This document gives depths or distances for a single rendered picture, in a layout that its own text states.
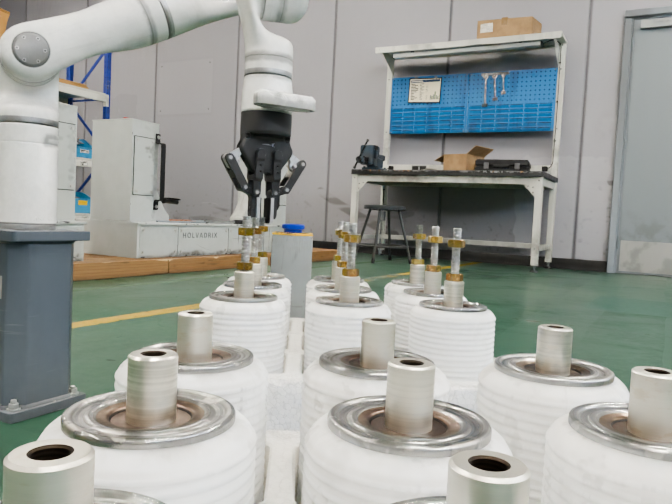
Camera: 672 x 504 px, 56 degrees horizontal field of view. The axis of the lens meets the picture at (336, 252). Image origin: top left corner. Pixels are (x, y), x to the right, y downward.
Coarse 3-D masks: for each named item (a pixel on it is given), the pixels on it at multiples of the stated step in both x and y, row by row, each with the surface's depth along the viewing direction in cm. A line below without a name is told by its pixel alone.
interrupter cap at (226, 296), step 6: (210, 294) 68; (216, 294) 70; (222, 294) 70; (228, 294) 71; (258, 294) 72; (264, 294) 71; (270, 294) 72; (222, 300) 66; (228, 300) 66; (234, 300) 66; (240, 300) 66; (246, 300) 66; (252, 300) 66; (258, 300) 67; (264, 300) 67; (270, 300) 68; (276, 300) 69
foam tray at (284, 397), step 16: (304, 320) 99; (288, 336) 87; (304, 336) 87; (288, 352) 76; (304, 352) 76; (288, 368) 68; (272, 384) 63; (288, 384) 63; (464, 384) 65; (272, 400) 63; (288, 400) 63; (448, 400) 64; (464, 400) 64; (272, 416) 63; (288, 416) 63
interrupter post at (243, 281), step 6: (240, 270) 70; (240, 276) 69; (246, 276) 69; (252, 276) 69; (234, 282) 69; (240, 282) 69; (246, 282) 69; (252, 282) 69; (234, 288) 69; (240, 288) 69; (246, 288) 69; (252, 288) 69; (234, 294) 69; (240, 294) 69; (246, 294) 69; (252, 294) 69
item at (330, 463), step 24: (312, 432) 29; (312, 456) 27; (336, 456) 26; (360, 456) 26; (384, 456) 25; (312, 480) 27; (336, 480) 26; (360, 480) 25; (384, 480) 25; (408, 480) 25; (432, 480) 25
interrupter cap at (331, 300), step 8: (320, 296) 71; (328, 296) 73; (336, 296) 73; (360, 296) 73; (328, 304) 67; (336, 304) 67; (344, 304) 67; (352, 304) 67; (360, 304) 67; (368, 304) 67; (376, 304) 68
